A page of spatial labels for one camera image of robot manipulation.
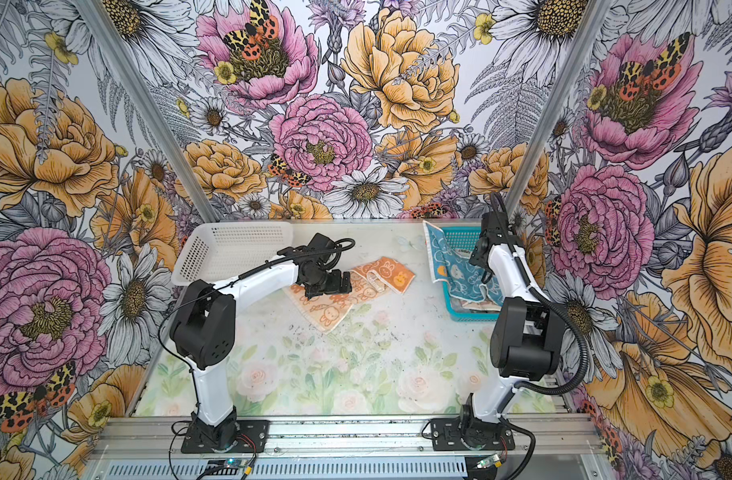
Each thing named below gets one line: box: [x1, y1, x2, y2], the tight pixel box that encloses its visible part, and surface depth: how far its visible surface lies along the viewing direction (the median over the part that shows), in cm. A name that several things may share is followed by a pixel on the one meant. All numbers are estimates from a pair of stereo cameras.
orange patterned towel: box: [282, 256, 415, 333], surface depth 104 cm
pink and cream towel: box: [459, 300, 502, 311], surface depth 98 cm
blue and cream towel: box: [423, 220, 504, 306], surface depth 101 cm
